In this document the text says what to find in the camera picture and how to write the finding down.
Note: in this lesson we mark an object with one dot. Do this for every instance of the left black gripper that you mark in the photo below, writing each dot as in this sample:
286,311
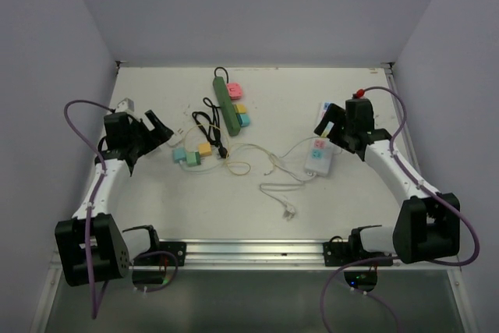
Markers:
160,134

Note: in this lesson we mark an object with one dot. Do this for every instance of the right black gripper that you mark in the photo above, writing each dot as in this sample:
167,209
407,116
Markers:
334,114

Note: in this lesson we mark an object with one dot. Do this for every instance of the white usb charger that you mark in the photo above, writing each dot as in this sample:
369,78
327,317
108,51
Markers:
176,138

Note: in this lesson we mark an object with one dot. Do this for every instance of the blue usb charger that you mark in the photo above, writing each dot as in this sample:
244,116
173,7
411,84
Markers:
179,155

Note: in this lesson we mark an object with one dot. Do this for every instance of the green usb charger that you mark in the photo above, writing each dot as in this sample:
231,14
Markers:
193,158

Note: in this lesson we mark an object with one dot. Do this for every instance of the yellow usb charger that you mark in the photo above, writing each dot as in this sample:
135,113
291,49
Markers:
204,149

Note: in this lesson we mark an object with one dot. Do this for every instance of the white power strip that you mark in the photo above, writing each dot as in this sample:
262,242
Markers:
319,158

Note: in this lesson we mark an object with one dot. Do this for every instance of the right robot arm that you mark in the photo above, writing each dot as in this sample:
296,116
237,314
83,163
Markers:
427,227

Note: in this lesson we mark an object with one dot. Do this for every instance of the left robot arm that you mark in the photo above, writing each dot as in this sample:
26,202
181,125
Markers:
112,170

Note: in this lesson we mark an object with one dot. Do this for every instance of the yellow plug adapter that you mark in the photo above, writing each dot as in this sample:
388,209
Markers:
240,108

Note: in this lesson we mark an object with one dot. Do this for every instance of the blue plug adapter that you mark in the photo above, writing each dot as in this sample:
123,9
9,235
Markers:
244,119

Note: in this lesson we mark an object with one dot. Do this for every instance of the pink plug adapter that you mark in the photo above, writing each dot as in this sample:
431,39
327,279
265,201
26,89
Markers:
235,91

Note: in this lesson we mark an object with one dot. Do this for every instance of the green power strip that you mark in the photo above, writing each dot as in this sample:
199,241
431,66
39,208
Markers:
225,103

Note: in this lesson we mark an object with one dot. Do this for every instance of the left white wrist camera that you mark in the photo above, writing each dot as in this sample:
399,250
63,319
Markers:
126,105

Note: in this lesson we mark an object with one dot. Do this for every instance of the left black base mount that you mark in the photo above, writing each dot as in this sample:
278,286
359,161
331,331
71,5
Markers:
176,249

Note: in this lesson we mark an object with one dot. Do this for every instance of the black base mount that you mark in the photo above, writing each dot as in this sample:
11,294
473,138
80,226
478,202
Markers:
176,249
336,252

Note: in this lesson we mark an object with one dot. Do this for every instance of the aluminium front rail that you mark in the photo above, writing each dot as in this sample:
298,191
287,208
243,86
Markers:
253,253

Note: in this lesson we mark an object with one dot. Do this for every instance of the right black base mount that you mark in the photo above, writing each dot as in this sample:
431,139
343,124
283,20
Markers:
336,252

